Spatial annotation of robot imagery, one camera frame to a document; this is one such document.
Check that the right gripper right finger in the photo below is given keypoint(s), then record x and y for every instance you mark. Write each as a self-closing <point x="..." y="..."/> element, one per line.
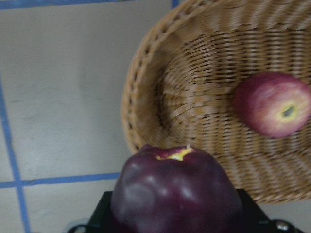
<point x="255" y="220"/>

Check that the wicker basket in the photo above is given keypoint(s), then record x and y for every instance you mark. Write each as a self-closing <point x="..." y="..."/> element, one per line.
<point x="180" y="85"/>

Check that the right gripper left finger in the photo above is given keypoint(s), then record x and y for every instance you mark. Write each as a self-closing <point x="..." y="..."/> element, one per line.
<point x="101" y="220"/>

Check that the dark red apple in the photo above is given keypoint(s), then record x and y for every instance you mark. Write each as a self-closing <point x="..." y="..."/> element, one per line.
<point x="176" y="190"/>

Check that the red yellow apple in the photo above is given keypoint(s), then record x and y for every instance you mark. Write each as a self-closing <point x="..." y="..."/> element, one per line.
<point x="273" y="104"/>

